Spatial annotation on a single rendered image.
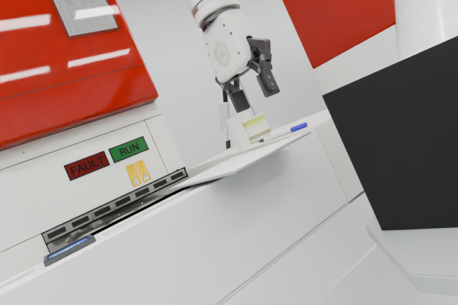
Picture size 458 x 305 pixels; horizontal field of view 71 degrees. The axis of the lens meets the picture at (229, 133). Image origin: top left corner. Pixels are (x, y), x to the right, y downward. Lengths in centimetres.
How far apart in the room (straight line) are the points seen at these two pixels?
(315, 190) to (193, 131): 230
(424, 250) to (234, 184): 24
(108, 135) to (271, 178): 67
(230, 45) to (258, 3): 323
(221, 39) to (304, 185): 28
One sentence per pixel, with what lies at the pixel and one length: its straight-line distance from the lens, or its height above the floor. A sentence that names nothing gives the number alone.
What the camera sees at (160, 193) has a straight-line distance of 106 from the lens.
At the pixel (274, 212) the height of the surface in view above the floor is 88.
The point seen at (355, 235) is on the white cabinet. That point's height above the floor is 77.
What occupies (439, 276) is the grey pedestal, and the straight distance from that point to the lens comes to 37.
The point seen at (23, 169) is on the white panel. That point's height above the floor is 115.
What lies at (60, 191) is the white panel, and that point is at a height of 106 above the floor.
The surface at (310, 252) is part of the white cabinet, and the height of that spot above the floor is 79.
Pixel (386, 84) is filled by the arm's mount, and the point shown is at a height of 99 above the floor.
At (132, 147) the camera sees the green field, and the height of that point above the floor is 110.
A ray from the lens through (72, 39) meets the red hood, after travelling 110.
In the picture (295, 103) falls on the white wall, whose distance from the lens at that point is 352.
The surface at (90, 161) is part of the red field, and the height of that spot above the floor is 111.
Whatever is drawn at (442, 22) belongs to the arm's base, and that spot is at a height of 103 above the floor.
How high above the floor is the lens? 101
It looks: level
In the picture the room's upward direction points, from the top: 24 degrees counter-clockwise
